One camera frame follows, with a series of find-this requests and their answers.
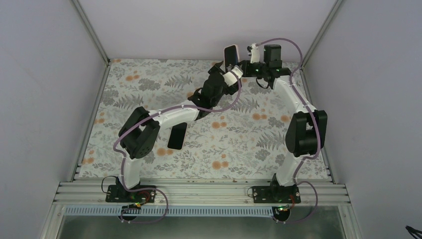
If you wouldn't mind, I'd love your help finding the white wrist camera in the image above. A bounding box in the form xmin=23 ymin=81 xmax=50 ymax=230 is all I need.
xmin=247 ymin=43 xmax=260 ymax=63
xmin=223 ymin=66 xmax=243 ymax=87

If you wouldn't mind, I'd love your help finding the pink phone case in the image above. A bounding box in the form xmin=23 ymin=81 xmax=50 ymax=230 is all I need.
xmin=223 ymin=44 xmax=240 ymax=72

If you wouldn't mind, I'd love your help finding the aluminium rail frame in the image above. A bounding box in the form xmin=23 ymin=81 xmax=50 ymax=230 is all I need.
xmin=53 ymin=178 xmax=351 ymax=206

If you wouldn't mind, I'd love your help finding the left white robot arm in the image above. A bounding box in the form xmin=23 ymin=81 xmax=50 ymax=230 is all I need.
xmin=113 ymin=66 xmax=243 ymax=202

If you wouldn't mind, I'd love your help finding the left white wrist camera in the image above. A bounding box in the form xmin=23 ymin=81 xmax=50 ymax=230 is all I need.
xmin=223 ymin=66 xmax=243 ymax=87

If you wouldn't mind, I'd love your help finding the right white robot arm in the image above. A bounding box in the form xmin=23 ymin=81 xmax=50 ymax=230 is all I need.
xmin=240 ymin=43 xmax=327 ymax=203

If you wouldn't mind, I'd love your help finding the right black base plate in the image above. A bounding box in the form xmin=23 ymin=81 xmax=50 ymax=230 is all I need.
xmin=252 ymin=185 xmax=301 ymax=204

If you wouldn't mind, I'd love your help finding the slotted grey cable duct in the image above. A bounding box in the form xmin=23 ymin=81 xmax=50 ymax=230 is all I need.
xmin=64 ymin=205 xmax=273 ymax=218

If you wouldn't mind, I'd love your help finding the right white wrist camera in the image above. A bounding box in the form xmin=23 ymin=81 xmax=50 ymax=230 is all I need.
xmin=247 ymin=43 xmax=260 ymax=63

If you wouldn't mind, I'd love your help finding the floral table mat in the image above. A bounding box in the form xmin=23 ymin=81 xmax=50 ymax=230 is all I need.
xmin=78 ymin=58 xmax=330 ymax=180

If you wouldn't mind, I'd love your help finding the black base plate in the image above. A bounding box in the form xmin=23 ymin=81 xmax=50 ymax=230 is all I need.
xmin=252 ymin=185 xmax=301 ymax=204
xmin=105 ymin=183 xmax=156 ymax=204

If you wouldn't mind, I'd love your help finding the black phone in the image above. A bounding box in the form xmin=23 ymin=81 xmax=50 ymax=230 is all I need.
xmin=225 ymin=46 xmax=239 ymax=71

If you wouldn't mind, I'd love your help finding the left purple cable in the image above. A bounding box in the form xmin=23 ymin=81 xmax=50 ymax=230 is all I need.
xmin=113 ymin=71 xmax=243 ymax=224

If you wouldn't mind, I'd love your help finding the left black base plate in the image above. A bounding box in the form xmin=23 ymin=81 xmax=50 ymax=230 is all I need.
xmin=105 ymin=183 xmax=156 ymax=204

